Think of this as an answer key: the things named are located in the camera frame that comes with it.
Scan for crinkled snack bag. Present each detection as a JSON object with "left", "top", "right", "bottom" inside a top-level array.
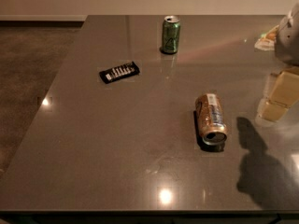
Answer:
[{"left": 254, "top": 25, "right": 279, "bottom": 51}]

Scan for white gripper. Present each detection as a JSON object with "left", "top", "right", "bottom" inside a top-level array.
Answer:
[{"left": 257, "top": 3, "right": 299, "bottom": 122}]

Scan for orange soda can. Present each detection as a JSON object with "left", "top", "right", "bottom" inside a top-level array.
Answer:
[{"left": 195, "top": 93, "right": 228, "bottom": 146}]

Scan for green soda can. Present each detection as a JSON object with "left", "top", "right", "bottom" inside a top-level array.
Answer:
[{"left": 161, "top": 15, "right": 180, "bottom": 54}]

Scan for black snack bar wrapper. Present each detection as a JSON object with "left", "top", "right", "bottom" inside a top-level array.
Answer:
[{"left": 99, "top": 62, "right": 140, "bottom": 84}]

